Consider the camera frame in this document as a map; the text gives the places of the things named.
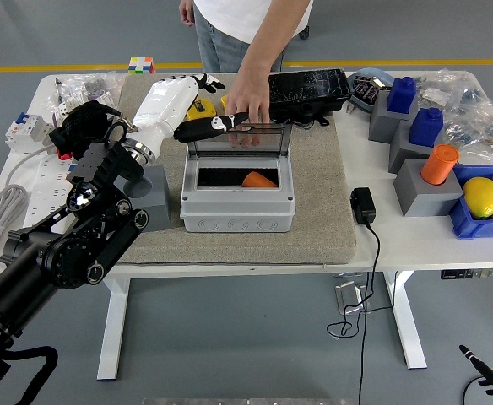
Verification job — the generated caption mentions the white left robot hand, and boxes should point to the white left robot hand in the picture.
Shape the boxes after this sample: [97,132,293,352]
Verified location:
[127,73,250,156]

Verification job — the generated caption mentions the person's left hand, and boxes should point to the person's left hand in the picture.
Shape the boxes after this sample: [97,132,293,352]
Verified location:
[225,69,273,149]

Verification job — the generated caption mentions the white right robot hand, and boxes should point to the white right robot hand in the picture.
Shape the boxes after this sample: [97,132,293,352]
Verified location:
[458,344,493,402]

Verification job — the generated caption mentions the person's right hand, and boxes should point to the person's right hand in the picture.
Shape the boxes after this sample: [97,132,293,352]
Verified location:
[178,0,196,28]

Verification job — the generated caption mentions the orange cylinder battery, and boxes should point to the orange cylinder battery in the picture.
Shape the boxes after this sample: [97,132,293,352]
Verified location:
[420,143,461,186]
[241,170,279,189]

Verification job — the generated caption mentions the grey box with clear lid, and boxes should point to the grey box with clear lid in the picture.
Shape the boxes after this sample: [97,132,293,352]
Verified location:
[179,121,295,234]

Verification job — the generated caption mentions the person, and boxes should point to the person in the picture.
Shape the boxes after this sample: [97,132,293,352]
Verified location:
[178,0,315,73]

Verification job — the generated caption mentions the puzzle cube with white cross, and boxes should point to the puzzle cube with white cross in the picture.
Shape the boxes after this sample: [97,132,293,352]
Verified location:
[127,56,155,76]

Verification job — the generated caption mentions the white labelled packet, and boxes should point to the white labelled packet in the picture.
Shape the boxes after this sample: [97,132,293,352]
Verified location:
[89,91,116,111]

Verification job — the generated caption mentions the black cracked case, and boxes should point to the black cracked case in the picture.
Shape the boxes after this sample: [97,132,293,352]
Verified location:
[268,68,353,127]

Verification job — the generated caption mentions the clear bag of small parts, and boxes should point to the clear bag of small parts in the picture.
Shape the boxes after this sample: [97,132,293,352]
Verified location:
[51,71,127,123]

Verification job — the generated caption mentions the black cloth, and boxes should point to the black cloth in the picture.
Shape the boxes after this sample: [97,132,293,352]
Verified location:
[48,100,116,161]

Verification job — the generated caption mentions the white table leg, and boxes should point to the white table leg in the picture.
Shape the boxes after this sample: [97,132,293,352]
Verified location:
[96,278,132,381]
[383,270,428,371]

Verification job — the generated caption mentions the grey holder block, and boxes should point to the grey holder block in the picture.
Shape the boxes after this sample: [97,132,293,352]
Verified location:
[393,158,465,219]
[387,120,446,175]
[117,165,172,232]
[367,90,420,144]

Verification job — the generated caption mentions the white plug adapter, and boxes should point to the white plug adapter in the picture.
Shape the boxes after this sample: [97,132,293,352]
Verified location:
[51,102,71,127]

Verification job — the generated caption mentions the table control panel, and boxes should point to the table control panel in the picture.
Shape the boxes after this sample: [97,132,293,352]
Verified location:
[440,267,493,280]

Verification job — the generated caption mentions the dark chip packets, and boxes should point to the dark chip packets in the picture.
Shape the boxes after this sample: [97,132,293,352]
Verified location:
[351,75,385,105]

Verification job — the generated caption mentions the light blue tray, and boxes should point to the light blue tray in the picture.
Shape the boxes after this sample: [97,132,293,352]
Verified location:
[346,67,396,114]

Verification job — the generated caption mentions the white circuit breaker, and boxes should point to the white circuit breaker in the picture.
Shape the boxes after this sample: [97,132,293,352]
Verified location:
[4,111,56,155]

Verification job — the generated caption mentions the white power strip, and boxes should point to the white power strip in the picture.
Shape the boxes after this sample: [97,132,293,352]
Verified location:
[21,158,77,229]

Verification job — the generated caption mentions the blue plastic bin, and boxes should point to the blue plastic bin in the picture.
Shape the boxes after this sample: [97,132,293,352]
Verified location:
[447,163,493,240]

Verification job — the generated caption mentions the blue plastic bottle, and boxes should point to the blue plastic bottle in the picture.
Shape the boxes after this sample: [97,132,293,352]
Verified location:
[409,107,445,149]
[386,76,419,115]

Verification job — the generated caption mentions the grey-brown mat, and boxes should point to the grey-brown mat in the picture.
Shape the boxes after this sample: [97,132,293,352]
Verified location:
[80,72,358,266]

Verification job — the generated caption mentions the black power adapter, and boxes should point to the black power adapter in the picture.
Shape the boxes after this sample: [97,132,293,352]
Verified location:
[349,186,377,224]

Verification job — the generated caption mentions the yellow lemon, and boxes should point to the yellow lemon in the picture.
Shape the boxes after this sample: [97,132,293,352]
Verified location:
[462,176,493,219]

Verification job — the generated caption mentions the clear bags of parts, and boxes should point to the clear bags of parts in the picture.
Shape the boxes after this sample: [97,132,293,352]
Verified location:
[414,68,493,123]
[442,116,493,165]

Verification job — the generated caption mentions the yellow tape measure with strap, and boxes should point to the yellow tape measure with strap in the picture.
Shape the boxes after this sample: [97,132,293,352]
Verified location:
[186,98,218,123]

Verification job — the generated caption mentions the metal bracket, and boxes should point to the metal bracket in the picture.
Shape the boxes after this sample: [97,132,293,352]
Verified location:
[333,280,368,316]

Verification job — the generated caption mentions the black adapter cord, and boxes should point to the black adapter cord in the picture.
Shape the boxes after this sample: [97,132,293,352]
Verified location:
[325,221,399,405]

